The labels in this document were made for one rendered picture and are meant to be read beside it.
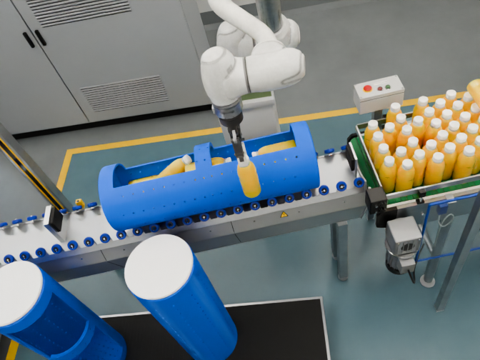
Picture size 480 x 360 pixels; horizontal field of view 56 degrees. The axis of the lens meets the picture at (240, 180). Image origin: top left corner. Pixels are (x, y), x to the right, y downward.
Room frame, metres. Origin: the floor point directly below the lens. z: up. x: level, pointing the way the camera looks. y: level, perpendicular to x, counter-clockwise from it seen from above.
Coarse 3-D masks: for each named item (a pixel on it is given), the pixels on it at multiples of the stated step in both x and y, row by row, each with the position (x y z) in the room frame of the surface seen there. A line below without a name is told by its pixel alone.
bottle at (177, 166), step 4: (176, 160) 1.31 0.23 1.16; (180, 160) 1.31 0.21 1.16; (172, 164) 1.30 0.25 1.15; (176, 164) 1.29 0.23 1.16; (180, 164) 1.29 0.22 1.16; (184, 164) 1.29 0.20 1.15; (168, 168) 1.30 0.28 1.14; (172, 168) 1.29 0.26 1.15; (176, 168) 1.28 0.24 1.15; (180, 168) 1.28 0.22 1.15; (184, 168) 1.28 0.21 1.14; (164, 172) 1.30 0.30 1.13; (168, 172) 1.29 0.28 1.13; (172, 172) 1.28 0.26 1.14; (176, 172) 1.27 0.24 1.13; (180, 172) 1.27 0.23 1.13; (156, 176) 1.31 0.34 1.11; (160, 176) 1.29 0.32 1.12
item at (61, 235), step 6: (48, 210) 1.34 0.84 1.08; (54, 210) 1.33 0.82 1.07; (48, 216) 1.30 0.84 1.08; (54, 216) 1.30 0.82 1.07; (60, 216) 1.33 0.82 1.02; (48, 222) 1.27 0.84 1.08; (54, 222) 1.28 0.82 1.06; (60, 222) 1.30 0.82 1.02; (66, 222) 1.36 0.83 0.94; (48, 228) 1.26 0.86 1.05; (54, 228) 1.27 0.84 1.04; (60, 228) 1.28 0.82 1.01; (66, 228) 1.33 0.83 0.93; (54, 234) 1.26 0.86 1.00; (60, 234) 1.27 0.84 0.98; (60, 240) 1.26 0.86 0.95
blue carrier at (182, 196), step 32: (160, 160) 1.39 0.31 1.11; (192, 160) 1.37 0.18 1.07; (256, 160) 1.13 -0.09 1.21; (288, 160) 1.10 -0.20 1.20; (128, 192) 1.18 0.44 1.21; (160, 192) 1.15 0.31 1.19; (192, 192) 1.12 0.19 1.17; (224, 192) 1.09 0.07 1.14; (288, 192) 1.06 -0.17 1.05; (128, 224) 1.13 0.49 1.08
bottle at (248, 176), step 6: (240, 168) 1.00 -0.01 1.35; (246, 168) 1.00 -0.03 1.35; (252, 168) 1.00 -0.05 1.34; (240, 174) 1.00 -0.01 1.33; (246, 174) 0.99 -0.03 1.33; (252, 174) 0.99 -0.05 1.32; (240, 180) 1.00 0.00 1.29; (246, 180) 0.98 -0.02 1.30; (252, 180) 0.98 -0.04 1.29; (258, 180) 1.00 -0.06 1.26; (246, 186) 0.98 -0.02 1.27; (252, 186) 0.98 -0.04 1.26; (258, 186) 0.99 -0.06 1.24; (246, 192) 0.99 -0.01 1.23; (252, 192) 0.98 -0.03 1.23; (258, 192) 0.98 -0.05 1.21
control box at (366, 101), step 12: (360, 84) 1.47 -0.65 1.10; (372, 84) 1.45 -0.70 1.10; (384, 84) 1.43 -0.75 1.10; (396, 84) 1.41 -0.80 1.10; (360, 96) 1.40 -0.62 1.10; (372, 96) 1.38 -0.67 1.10; (384, 96) 1.38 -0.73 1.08; (396, 96) 1.37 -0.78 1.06; (360, 108) 1.39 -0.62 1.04; (372, 108) 1.38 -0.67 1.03; (384, 108) 1.38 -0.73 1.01
